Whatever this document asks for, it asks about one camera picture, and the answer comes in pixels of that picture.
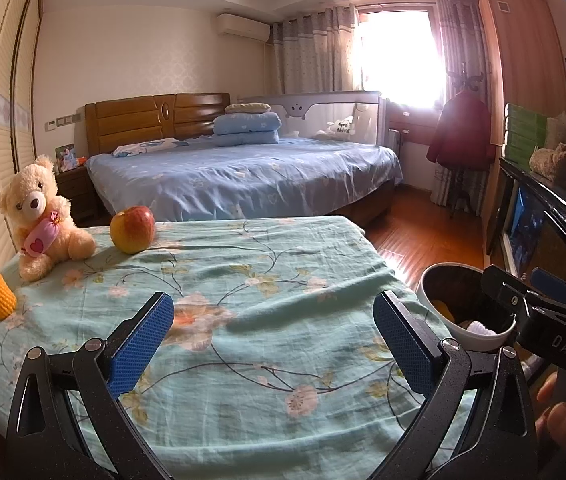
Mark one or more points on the dark red coat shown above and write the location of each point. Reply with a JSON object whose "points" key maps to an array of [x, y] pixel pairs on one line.
{"points": [[460, 130]]}

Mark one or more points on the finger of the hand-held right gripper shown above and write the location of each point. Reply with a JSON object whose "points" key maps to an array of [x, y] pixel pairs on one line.
{"points": [[555, 287], [505, 290]]}

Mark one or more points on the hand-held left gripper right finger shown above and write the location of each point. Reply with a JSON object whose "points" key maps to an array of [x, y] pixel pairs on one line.
{"points": [[408, 345]]}

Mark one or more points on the white foam fruit net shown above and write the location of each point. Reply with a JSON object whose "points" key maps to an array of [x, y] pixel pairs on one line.
{"points": [[480, 327]]}

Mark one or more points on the floral light green tablecloth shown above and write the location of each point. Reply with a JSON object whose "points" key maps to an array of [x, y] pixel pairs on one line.
{"points": [[263, 310]]}

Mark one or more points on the white printed pillow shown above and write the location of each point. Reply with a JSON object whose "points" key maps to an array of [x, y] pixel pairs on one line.
{"points": [[148, 147]]}

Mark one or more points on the yellow foam fruit net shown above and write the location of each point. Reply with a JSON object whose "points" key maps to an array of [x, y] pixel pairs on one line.
{"points": [[443, 308]]}

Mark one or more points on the wooden headboard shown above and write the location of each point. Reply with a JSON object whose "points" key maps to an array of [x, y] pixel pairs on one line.
{"points": [[133, 120]]}

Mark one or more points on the stack of green boxes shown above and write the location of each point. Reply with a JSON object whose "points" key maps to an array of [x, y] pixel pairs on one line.
{"points": [[525, 130]]}

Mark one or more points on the wall switch panel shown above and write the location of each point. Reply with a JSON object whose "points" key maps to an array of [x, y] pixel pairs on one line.
{"points": [[63, 121]]}

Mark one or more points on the bright window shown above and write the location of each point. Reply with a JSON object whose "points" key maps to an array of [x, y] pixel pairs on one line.
{"points": [[398, 60]]}

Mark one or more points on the black glass cabinet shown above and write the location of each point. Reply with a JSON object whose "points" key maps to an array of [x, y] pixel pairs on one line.
{"points": [[563, 225]]}

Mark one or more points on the small beige pillow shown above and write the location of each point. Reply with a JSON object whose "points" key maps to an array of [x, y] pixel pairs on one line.
{"points": [[248, 108]]}

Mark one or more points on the white air conditioner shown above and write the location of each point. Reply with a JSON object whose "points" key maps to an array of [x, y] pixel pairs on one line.
{"points": [[243, 26]]}

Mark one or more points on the grey bed guard rail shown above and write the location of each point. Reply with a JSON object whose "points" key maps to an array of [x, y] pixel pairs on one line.
{"points": [[308, 107]]}

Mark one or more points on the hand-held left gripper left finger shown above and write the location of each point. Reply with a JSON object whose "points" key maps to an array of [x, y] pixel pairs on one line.
{"points": [[143, 345]]}

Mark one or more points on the dark coat rack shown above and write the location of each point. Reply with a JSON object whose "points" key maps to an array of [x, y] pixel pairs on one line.
{"points": [[468, 82]]}

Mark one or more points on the brown plush toy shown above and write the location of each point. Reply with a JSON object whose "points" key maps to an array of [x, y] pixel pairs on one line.
{"points": [[558, 162]]}

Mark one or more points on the round trash bin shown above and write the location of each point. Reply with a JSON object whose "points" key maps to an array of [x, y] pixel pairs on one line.
{"points": [[468, 342]]}

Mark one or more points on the cream teddy bear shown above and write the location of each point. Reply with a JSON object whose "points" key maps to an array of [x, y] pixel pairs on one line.
{"points": [[38, 200]]}

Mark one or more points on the bed with blue sheet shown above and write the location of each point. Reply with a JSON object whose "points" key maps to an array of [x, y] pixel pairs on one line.
{"points": [[243, 175]]}

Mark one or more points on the red yellow apple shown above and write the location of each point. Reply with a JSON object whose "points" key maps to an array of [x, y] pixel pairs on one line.
{"points": [[132, 230]]}

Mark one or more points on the white plush toy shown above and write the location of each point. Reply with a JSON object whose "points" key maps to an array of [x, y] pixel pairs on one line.
{"points": [[335, 127]]}

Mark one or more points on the photo frame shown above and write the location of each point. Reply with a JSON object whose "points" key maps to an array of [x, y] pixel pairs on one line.
{"points": [[65, 157]]}

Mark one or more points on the grey patterned curtain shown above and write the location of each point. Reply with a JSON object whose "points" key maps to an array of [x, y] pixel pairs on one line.
{"points": [[455, 35], [313, 55]]}

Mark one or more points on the folded blue quilt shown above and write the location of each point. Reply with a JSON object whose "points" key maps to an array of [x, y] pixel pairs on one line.
{"points": [[245, 127]]}

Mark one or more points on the wooden nightstand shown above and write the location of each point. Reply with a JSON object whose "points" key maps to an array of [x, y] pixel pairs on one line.
{"points": [[75, 195]]}

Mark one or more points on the wooden wardrobe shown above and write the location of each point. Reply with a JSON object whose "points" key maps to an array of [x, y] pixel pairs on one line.
{"points": [[523, 60]]}

